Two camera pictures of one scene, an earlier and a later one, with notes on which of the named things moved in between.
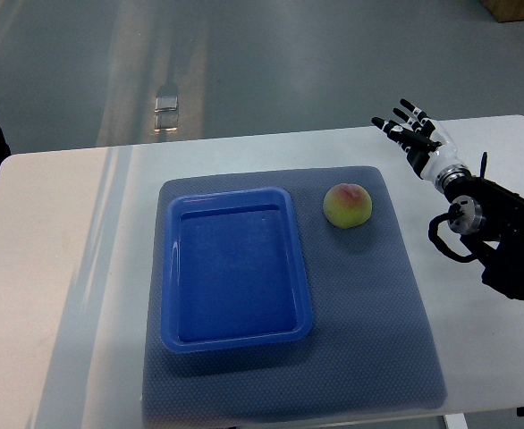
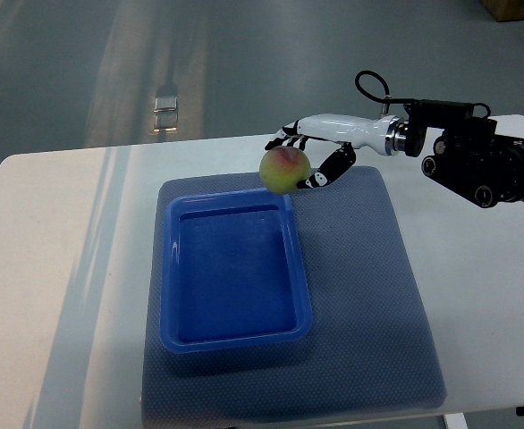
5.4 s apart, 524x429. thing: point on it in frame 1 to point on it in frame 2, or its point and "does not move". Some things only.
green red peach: (347, 206) to (283, 167)
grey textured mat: (371, 349) does not move
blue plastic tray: (232, 271) does not move
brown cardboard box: (504, 11) does not move
